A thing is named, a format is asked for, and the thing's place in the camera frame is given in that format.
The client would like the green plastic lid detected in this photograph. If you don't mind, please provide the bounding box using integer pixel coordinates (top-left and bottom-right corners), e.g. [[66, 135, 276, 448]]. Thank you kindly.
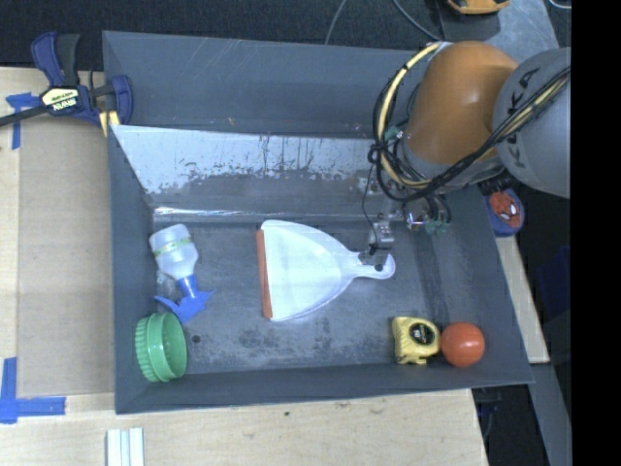
[[134, 312, 189, 383]]

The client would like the grey metal bin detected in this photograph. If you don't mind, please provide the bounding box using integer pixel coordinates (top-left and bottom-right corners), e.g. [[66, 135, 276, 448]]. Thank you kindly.
[[101, 30, 537, 415]]

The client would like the clear spray bottle blue nozzle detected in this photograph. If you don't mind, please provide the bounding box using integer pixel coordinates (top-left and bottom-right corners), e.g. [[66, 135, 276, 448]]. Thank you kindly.
[[148, 223, 216, 324]]

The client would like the yellow tape measure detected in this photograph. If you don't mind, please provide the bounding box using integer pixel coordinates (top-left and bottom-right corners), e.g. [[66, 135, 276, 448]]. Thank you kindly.
[[391, 316, 441, 366]]

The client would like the pale wood board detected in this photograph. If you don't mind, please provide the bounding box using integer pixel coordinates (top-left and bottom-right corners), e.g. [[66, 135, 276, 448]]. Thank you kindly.
[[16, 114, 117, 400]]

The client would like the blue and red round toy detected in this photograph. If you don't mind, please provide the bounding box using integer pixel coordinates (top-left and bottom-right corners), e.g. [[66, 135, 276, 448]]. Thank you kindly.
[[486, 187, 526, 238]]

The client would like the orange-red ball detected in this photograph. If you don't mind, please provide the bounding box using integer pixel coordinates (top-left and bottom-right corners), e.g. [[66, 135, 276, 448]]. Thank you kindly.
[[440, 321, 486, 369]]

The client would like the white dustpan with orange edge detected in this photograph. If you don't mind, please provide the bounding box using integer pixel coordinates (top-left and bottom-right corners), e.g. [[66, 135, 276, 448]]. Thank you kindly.
[[255, 218, 397, 322]]

